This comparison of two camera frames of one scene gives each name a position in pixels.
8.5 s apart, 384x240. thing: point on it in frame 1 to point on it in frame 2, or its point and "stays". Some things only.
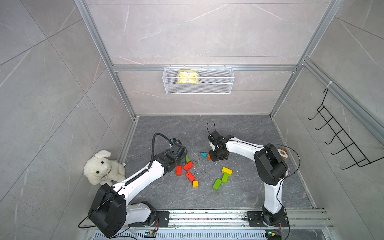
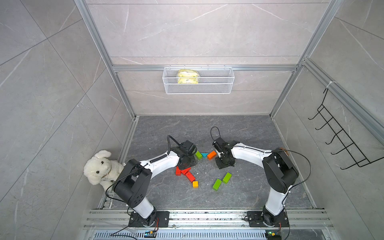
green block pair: (225, 178) stays
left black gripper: (183, 156) to (193, 162)
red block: (178, 170) stays
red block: (189, 175) stays
